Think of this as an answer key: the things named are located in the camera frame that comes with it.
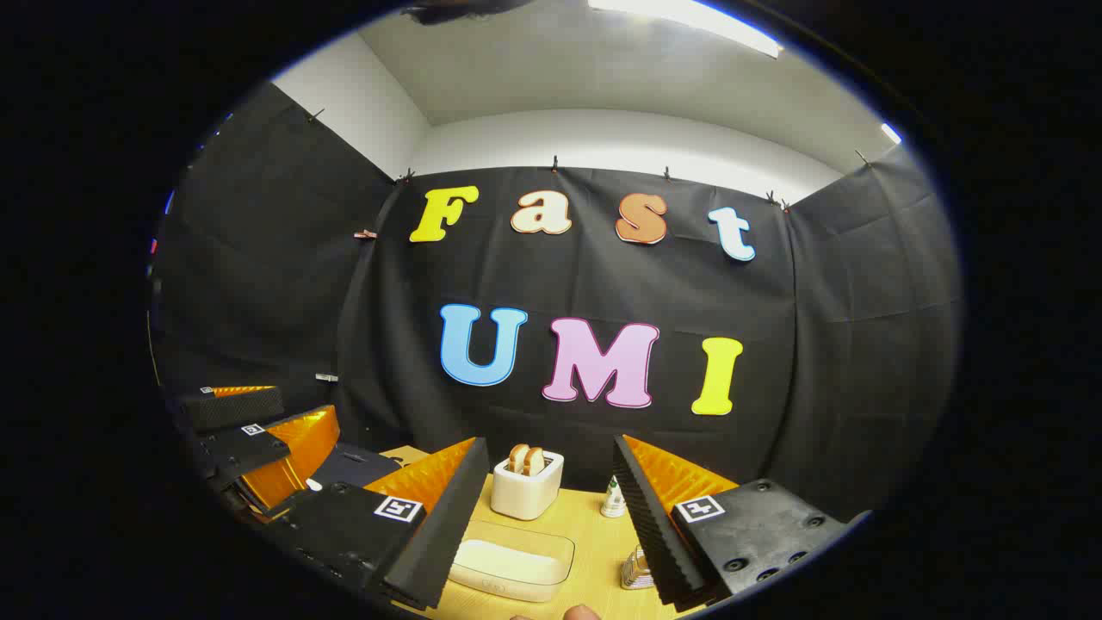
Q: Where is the clear glass container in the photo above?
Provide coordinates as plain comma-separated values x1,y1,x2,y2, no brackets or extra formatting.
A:
448,519,576,604

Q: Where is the dark grey rice cooker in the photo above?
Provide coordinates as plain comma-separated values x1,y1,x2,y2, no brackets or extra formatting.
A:
306,442,404,494

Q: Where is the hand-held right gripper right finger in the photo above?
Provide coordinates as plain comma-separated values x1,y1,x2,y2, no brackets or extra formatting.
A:
613,435,870,612

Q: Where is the metal wire chopstick holder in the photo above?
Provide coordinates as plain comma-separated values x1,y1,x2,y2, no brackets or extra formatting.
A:
620,544,660,592

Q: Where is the white rice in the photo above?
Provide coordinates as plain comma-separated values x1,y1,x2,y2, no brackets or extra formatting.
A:
452,540,566,600

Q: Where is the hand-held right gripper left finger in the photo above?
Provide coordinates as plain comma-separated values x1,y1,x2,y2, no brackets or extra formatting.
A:
274,437,490,612

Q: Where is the white toaster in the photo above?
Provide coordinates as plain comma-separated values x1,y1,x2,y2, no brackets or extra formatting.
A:
491,449,565,522

